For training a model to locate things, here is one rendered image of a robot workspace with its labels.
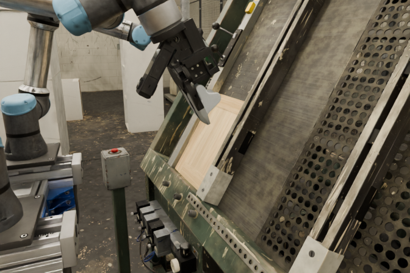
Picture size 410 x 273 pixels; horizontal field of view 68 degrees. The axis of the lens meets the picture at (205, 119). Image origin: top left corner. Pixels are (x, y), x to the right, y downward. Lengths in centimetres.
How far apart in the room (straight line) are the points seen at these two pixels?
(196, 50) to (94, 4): 20
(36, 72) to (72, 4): 86
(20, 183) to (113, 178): 42
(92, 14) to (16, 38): 284
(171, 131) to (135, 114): 335
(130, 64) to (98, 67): 444
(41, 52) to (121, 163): 61
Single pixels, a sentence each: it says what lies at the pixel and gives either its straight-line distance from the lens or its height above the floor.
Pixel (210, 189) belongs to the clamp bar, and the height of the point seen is 96.
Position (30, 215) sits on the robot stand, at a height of 104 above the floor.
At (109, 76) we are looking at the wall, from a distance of 929.
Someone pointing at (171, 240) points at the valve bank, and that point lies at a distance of 126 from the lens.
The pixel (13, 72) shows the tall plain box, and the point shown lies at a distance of 343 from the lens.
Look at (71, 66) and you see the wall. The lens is 927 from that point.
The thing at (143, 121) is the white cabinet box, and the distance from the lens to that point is 504.
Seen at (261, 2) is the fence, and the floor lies 165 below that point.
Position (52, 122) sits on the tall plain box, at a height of 65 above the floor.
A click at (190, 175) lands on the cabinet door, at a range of 134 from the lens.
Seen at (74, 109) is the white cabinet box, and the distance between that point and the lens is 614.
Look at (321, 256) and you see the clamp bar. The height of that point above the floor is 101.
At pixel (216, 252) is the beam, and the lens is 106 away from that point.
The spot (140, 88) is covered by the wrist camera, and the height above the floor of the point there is 139.
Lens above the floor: 149
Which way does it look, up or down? 15 degrees down
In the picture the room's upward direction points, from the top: straight up
